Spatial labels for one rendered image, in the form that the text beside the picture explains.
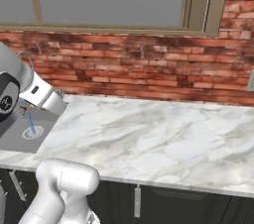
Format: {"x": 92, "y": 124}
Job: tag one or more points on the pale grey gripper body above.
{"x": 54, "y": 101}

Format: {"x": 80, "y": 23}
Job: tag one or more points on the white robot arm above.
{"x": 66, "y": 181}

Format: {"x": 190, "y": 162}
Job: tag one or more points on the silver sink tap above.
{"x": 23, "y": 103}

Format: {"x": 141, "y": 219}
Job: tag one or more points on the grey sink basin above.
{"x": 15, "y": 135}

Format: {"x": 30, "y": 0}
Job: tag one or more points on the black cupboard door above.
{"x": 114, "y": 201}
{"x": 29, "y": 185}
{"x": 244, "y": 210}
{"x": 178, "y": 206}

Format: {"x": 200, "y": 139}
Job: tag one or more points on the window with tan frame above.
{"x": 109, "y": 0}

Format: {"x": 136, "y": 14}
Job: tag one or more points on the grey wall socket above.
{"x": 251, "y": 81}

